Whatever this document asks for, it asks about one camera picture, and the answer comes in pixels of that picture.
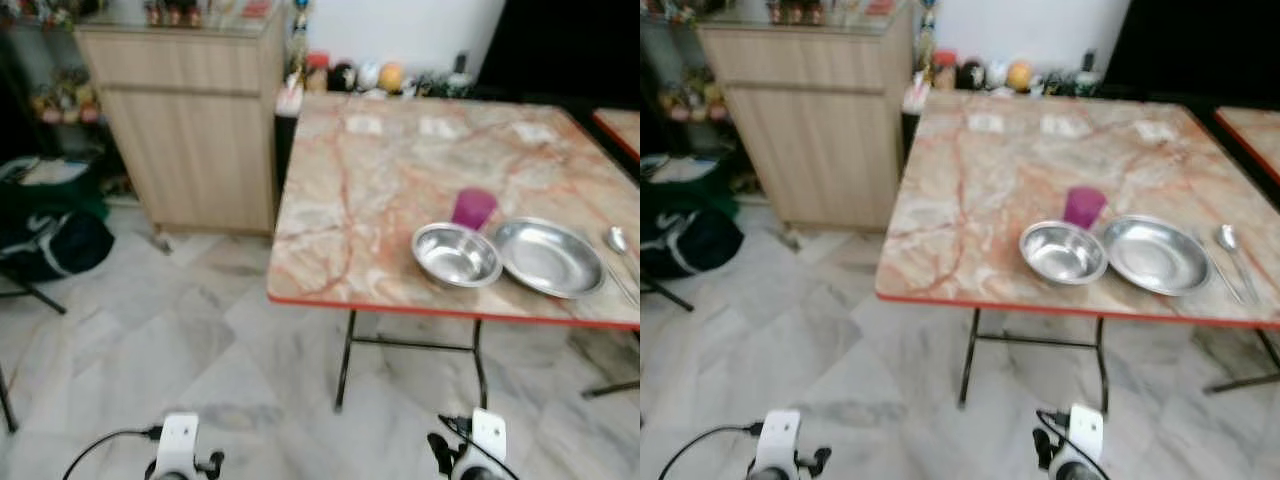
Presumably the purple plastic cup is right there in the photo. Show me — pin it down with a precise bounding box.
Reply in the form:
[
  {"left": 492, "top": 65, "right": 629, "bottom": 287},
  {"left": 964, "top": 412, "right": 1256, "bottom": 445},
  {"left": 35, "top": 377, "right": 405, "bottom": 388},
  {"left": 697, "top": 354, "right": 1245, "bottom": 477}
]
[
  {"left": 451, "top": 188, "right": 498, "bottom": 233},
  {"left": 1062, "top": 186, "right": 1108, "bottom": 231}
]

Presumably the stainless steel spoon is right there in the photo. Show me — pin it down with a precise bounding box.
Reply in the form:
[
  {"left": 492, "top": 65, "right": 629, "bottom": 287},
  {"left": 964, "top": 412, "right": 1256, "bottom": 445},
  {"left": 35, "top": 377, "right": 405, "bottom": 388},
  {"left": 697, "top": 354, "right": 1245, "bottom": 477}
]
[
  {"left": 606, "top": 226, "right": 641, "bottom": 291},
  {"left": 1217, "top": 224, "right": 1263, "bottom": 304}
]

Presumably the marble pattern folding table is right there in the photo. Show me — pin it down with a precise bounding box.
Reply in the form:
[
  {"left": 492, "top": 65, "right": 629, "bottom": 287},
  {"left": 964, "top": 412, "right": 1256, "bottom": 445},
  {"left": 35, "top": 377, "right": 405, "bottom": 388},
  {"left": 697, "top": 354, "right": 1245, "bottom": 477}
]
[
  {"left": 875, "top": 90, "right": 1280, "bottom": 413},
  {"left": 266, "top": 93, "right": 641, "bottom": 413}
]

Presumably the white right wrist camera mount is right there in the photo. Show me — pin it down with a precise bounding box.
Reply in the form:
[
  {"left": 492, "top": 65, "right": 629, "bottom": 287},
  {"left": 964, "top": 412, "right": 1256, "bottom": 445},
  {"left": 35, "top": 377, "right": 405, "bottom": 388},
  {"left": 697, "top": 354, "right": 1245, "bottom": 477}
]
[
  {"left": 462, "top": 407, "right": 508, "bottom": 480},
  {"left": 1060, "top": 403, "right": 1105, "bottom": 480}
]

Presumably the light wooden cabinet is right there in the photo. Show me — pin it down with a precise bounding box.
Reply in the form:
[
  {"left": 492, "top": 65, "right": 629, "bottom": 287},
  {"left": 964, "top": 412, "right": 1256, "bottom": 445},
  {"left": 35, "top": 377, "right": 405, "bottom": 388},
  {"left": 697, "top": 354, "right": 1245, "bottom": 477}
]
[
  {"left": 697, "top": 10, "right": 916, "bottom": 233},
  {"left": 75, "top": 10, "right": 291, "bottom": 238}
]

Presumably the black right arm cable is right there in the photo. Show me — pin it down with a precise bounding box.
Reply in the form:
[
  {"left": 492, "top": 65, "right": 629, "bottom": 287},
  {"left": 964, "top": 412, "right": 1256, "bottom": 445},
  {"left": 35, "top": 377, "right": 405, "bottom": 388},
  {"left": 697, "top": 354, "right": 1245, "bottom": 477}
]
[
  {"left": 1036, "top": 410, "right": 1113, "bottom": 480},
  {"left": 437, "top": 414, "right": 521, "bottom": 480}
]

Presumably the stainless steel plate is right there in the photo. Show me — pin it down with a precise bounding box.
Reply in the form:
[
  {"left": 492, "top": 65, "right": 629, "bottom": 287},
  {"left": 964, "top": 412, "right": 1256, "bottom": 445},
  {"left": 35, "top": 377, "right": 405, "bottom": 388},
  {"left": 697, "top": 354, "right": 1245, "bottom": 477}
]
[
  {"left": 1101, "top": 215, "right": 1214, "bottom": 297},
  {"left": 493, "top": 217, "right": 608, "bottom": 300}
]

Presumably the red edged marble side table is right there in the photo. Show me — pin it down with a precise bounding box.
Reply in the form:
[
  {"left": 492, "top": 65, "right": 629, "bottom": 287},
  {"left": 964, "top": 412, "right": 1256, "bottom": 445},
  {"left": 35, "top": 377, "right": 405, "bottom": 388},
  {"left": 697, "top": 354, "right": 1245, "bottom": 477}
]
[
  {"left": 1213, "top": 105, "right": 1280, "bottom": 186},
  {"left": 590, "top": 107, "right": 641, "bottom": 163}
]

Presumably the black metal side table leg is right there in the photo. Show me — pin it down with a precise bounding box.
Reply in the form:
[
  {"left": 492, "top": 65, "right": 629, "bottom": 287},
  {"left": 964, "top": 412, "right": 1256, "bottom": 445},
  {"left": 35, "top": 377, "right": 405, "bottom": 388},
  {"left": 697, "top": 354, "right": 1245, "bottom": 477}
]
[
  {"left": 580, "top": 378, "right": 641, "bottom": 400},
  {"left": 1203, "top": 330, "right": 1280, "bottom": 395}
]

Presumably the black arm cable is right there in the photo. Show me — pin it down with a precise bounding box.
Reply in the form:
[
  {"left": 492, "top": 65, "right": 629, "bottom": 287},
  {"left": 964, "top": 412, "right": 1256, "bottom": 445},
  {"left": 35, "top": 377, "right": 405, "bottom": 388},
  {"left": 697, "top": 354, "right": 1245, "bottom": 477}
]
[
  {"left": 657, "top": 424, "right": 766, "bottom": 480},
  {"left": 437, "top": 414, "right": 521, "bottom": 480},
  {"left": 62, "top": 426, "right": 163, "bottom": 480},
  {"left": 1036, "top": 410, "right": 1113, "bottom": 480}
]

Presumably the black metal chair leg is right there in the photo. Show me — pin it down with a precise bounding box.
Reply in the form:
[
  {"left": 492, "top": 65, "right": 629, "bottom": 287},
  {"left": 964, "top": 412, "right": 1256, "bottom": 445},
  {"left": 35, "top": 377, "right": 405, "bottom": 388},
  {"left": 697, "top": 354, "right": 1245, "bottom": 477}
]
[
  {"left": 0, "top": 270, "right": 68, "bottom": 316},
  {"left": 640, "top": 275, "right": 695, "bottom": 313}
]

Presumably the black and green bag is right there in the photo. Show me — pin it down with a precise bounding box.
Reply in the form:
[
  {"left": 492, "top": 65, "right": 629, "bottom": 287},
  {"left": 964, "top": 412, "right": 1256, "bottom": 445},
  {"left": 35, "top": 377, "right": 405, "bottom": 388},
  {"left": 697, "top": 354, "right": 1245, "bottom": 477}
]
[
  {"left": 640, "top": 155, "right": 746, "bottom": 281},
  {"left": 0, "top": 155, "right": 116, "bottom": 283}
]

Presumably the stainless steel bowl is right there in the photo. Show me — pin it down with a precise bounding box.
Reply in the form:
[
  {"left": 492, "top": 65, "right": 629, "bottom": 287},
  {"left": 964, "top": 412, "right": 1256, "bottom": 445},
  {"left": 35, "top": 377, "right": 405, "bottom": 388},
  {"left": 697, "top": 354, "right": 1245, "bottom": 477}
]
[
  {"left": 1019, "top": 220, "right": 1110, "bottom": 286},
  {"left": 411, "top": 222, "right": 504, "bottom": 290}
]

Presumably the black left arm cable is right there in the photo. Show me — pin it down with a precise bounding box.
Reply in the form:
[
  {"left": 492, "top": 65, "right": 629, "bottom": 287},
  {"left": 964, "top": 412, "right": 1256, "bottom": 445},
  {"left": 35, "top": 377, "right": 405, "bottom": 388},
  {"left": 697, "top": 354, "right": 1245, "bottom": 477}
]
[
  {"left": 62, "top": 426, "right": 163, "bottom": 480},
  {"left": 657, "top": 424, "right": 766, "bottom": 480}
]

